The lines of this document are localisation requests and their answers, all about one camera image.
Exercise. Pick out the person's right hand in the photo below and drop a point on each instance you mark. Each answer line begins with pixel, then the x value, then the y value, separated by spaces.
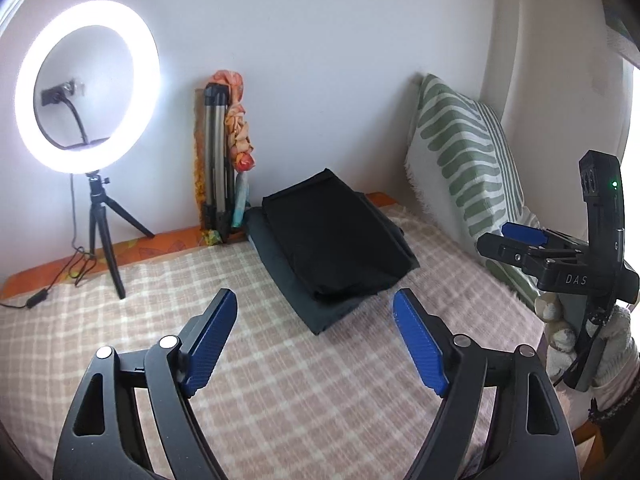
pixel 560 340

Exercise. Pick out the beige checked blanket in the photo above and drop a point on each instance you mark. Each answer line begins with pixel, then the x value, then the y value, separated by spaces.
pixel 300 400

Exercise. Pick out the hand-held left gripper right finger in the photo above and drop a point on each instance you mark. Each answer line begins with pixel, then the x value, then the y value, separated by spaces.
pixel 420 345

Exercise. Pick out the black mini tripod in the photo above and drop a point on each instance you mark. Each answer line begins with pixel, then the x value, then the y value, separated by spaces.
pixel 97 215

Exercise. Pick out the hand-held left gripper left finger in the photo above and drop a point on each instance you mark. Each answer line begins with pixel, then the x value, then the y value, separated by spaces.
pixel 210 340

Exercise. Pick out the teal fabric strip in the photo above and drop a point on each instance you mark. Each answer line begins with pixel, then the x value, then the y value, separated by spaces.
pixel 241 200

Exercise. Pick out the black pants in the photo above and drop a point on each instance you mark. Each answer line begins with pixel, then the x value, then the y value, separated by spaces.
pixel 330 235

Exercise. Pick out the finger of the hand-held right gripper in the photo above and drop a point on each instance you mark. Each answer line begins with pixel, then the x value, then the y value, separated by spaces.
pixel 505 254
pixel 522 234

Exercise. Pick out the green striped pillow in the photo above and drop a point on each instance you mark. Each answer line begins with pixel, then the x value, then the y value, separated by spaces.
pixel 460 150

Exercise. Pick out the wall socket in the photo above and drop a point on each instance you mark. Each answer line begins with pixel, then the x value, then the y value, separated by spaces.
pixel 52 95

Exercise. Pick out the orange floral cloth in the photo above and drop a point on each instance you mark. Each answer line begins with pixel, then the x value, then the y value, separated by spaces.
pixel 239 130

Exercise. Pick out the folded silver tripod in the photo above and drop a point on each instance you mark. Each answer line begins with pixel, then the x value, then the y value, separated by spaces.
pixel 215 160

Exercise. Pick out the dark grey folded pants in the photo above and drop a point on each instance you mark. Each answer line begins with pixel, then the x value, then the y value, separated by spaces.
pixel 320 317

